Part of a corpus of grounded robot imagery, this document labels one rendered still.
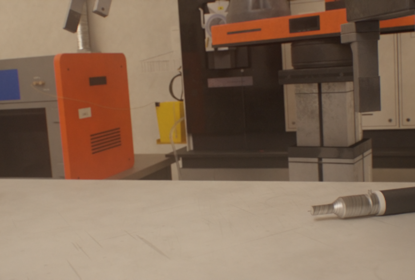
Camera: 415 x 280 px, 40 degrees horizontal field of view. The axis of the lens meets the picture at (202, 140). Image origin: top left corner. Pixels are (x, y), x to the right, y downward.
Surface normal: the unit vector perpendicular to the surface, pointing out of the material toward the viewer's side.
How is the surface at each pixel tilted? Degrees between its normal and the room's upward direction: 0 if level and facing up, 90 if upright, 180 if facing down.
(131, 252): 0
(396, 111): 90
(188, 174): 90
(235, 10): 72
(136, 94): 90
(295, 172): 90
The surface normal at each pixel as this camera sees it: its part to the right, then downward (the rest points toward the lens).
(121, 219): -0.07, -0.99
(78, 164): 0.93, -0.02
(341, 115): -0.51, 0.14
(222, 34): -0.70, 0.14
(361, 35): 0.18, 0.11
